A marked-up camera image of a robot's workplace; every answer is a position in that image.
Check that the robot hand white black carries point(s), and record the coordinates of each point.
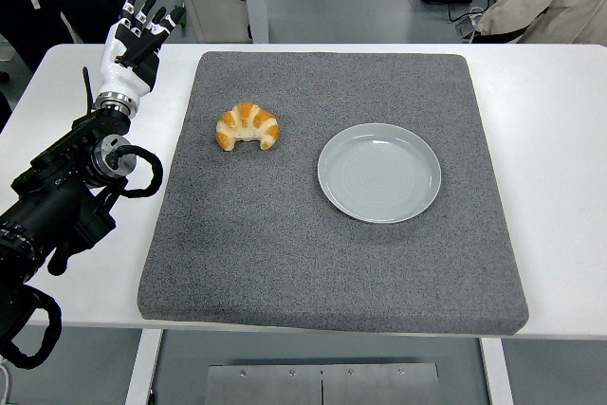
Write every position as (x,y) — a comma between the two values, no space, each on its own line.
(121,75)

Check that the croissant bread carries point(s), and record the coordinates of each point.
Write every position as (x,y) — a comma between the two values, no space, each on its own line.
(246,123)

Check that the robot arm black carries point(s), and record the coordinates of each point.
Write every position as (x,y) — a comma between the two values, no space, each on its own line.
(47,208)

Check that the grey round plate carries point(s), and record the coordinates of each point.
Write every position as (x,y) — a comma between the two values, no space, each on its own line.
(379,172)

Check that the grey metal plate with screws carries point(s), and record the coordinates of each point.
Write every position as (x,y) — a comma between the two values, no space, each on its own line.
(284,386)

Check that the small green object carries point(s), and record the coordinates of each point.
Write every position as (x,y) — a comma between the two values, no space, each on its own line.
(182,22)

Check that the grey felt mat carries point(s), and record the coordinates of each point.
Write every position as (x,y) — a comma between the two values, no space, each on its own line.
(284,258)

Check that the white table leg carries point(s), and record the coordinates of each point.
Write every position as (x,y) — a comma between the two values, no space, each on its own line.
(498,376)
(142,367)

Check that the grey power adapter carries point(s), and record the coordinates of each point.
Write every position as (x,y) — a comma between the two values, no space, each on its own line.
(467,29)

